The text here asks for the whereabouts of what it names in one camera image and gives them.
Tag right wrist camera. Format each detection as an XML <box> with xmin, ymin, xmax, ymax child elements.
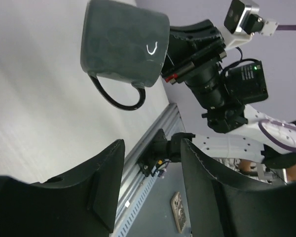
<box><xmin>219</xmin><ymin>0</ymin><xmax>279</xmax><ymax>51</ymax></box>

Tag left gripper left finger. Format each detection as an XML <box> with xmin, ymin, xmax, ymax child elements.
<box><xmin>0</xmin><ymin>139</ymin><xmax>125</xmax><ymax>237</ymax></box>

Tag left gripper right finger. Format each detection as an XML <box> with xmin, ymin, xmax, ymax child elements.
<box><xmin>181</xmin><ymin>139</ymin><xmax>296</xmax><ymax>237</ymax></box>

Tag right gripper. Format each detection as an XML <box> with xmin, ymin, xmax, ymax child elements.
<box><xmin>161</xmin><ymin>19</ymin><xmax>225</xmax><ymax>84</ymax></box>

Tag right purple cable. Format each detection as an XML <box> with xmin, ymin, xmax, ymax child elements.
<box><xmin>258</xmin><ymin>23</ymin><xmax>296</xmax><ymax>150</ymax></box>

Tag aluminium mounting rail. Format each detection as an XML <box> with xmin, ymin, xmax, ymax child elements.
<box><xmin>115</xmin><ymin>103</ymin><xmax>186</xmax><ymax>222</ymax></box>

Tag dark green mug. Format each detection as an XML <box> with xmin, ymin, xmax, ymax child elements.
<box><xmin>80</xmin><ymin>0</ymin><xmax>170</xmax><ymax>111</ymax></box>

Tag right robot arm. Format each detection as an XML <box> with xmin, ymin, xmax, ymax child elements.
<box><xmin>161</xmin><ymin>15</ymin><xmax>296</xmax><ymax>169</ymax></box>

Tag perforated cable tray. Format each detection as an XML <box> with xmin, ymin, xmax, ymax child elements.
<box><xmin>110</xmin><ymin>176</ymin><xmax>157</xmax><ymax>237</ymax></box>

